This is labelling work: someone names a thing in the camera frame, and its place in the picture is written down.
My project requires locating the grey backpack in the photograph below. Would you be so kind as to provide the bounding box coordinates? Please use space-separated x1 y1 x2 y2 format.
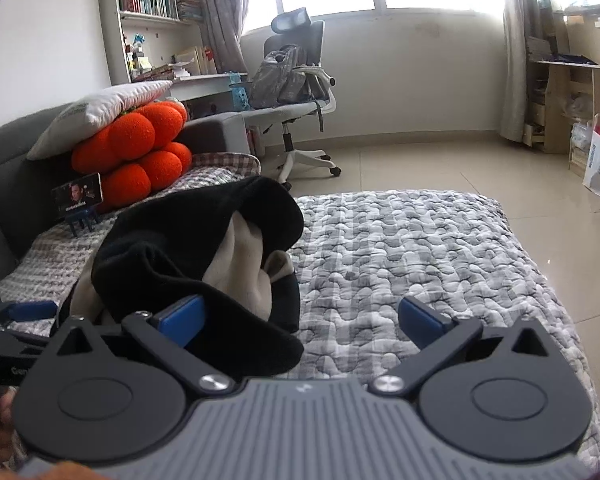
250 44 313 109

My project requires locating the orange plush cushion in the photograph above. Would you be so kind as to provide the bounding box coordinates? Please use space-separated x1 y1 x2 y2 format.
71 101 193 209

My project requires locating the black shirt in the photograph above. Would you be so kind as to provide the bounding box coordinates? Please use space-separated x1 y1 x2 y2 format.
92 176 305 378

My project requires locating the white bookshelf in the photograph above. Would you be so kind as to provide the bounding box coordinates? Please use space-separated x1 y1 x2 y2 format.
96 0 205 86

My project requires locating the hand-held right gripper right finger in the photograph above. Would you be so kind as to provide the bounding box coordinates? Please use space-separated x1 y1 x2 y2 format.
371 296 556 395

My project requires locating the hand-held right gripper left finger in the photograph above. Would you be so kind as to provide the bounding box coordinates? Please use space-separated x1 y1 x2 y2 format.
50 295 231 396

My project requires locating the brown plaid blanket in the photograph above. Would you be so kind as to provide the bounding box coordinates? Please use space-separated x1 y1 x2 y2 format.
187 151 261 186

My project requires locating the grey patterned quilt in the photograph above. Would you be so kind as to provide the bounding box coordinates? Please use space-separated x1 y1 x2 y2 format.
0 162 600 471

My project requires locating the grey office chair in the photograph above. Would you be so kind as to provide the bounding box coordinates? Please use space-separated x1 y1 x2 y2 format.
242 7 341 184

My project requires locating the white desk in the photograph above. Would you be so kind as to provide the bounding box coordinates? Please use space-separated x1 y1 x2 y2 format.
170 71 251 111

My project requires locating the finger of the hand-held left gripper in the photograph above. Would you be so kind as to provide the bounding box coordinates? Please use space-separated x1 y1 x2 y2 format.
0 297 55 332

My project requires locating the wooden shelf unit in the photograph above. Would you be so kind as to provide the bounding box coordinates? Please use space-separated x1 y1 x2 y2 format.
522 0 600 178

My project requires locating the grey sofa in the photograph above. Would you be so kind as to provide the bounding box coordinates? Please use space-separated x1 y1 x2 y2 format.
0 105 251 301

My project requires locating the white pillow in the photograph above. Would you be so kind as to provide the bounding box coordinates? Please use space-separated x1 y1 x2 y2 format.
27 80 173 161

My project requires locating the blue phone stand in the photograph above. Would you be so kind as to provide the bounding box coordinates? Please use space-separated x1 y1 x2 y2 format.
64 207 100 237

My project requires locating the grey patterned curtain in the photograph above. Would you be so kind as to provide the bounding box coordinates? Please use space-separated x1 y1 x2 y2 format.
500 0 541 143
190 0 251 73

